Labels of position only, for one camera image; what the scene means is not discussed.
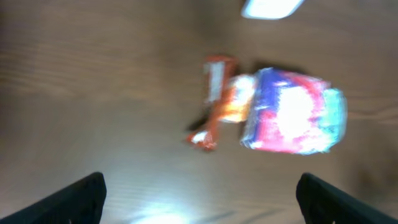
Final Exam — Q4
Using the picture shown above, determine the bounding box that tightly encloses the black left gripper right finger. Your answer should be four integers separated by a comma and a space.
296, 172, 397, 224

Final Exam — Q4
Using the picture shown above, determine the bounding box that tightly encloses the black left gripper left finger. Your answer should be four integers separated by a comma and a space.
1, 172, 107, 224

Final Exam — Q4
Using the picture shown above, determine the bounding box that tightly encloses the teal snack packet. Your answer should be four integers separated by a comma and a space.
319, 88, 347, 151

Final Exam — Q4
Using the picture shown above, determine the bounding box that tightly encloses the red purple noodle packet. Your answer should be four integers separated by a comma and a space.
241, 68, 331, 155

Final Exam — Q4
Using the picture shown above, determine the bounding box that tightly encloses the small orange yellow packet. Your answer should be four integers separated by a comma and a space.
220, 74, 256, 123

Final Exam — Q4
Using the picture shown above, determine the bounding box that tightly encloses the orange snack bar wrapper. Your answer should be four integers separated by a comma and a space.
187, 54, 238, 152

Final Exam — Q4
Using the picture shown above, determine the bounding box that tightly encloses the white barcode scanner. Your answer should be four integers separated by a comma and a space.
241, 0, 304, 20

